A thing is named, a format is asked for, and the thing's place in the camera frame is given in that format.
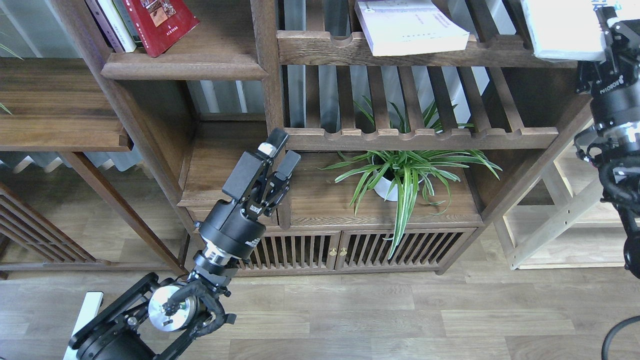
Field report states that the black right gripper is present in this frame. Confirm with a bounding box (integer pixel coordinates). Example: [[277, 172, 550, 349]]
[[574, 6, 639, 146]]

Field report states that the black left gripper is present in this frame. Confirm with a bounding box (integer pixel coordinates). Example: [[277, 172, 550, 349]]
[[193, 128, 301, 273]]

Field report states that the white book Chinese title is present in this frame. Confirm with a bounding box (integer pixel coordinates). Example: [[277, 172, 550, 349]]
[[520, 0, 640, 63]]

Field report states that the red cover book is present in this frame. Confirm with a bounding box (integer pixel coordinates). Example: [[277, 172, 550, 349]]
[[122, 0, 200, 59]]

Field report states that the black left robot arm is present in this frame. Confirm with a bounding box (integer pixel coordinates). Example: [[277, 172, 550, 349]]
[[68, 129, 301, 360]]

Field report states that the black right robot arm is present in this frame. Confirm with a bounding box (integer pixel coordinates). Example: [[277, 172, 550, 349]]
[[574, 6, 640, 277]]

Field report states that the white plant pot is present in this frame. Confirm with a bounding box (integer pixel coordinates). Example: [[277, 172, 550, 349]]
[[374, 166, 399, 202]]

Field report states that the dark wooden bookshelf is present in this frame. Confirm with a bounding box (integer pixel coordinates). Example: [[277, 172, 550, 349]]
[[52, 0, 591, 274]]

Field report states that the pale purple white book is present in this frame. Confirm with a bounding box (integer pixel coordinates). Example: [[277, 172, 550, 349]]
[[354, 0, 470, 57]]

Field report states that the white spine book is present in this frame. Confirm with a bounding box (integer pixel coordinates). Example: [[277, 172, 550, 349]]
[[97, 0, 137, 53]]

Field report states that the dark green black book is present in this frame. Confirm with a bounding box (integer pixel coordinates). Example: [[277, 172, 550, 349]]
[[112, 0, 144, 48]]

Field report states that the white metal bar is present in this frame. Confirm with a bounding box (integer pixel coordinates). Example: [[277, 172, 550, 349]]
[[71, 291, 105, 336]]

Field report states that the light wooden shelf frame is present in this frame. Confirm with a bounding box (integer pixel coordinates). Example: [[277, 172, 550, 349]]
[[478, 67, 626, 270]]

